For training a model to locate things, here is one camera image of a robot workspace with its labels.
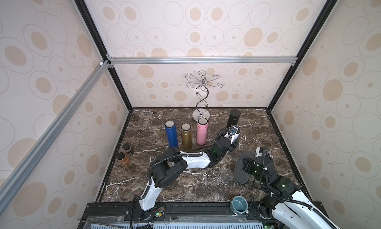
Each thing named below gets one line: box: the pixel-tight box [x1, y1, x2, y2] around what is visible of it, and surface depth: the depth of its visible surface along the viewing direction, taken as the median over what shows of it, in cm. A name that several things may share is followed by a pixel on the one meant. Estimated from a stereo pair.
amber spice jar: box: [116, 152, 131, 168], surface depth 87 cm
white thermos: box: [224, 124, 241, 145], surface depth 75 cm
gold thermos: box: [180, 122, 192, 152], surface depth 86 cm
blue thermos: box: [164, 119, 179, 148], surface depth 90 cm
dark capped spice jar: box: [122, 142, 135, 157], surface depth 91 cm
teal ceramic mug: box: [229, 195, 250, 215], surface depth 73 cm
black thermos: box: [226, 109, 241, 129], surface depth 92 cm
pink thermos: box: [196, 116, 209, 146], surface depth 89 cm
